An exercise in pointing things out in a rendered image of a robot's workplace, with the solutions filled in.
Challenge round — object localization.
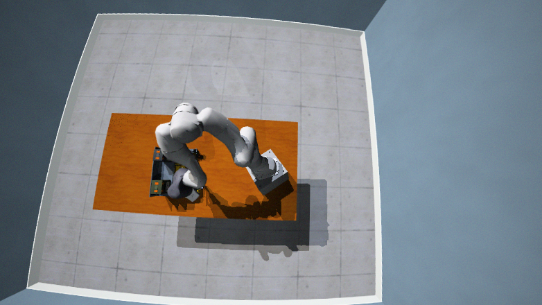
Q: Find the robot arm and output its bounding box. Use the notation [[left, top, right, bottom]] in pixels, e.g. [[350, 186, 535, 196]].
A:
[[155, 103, 279, 202]]

